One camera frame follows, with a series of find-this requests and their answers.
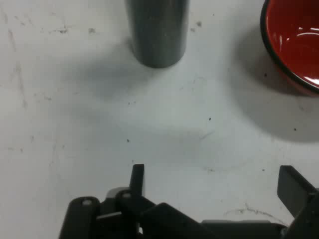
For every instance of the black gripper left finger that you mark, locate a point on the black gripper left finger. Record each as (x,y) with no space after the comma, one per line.
(82,219)

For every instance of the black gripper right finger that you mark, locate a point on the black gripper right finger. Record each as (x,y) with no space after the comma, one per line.
(296,194)

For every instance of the clear jar of black seeds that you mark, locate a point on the clear jar of black seeds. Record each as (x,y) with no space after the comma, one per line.
(157,32)

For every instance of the red bowl with black rim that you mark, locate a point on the red bowl with black rim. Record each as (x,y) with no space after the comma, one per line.
(296,32)

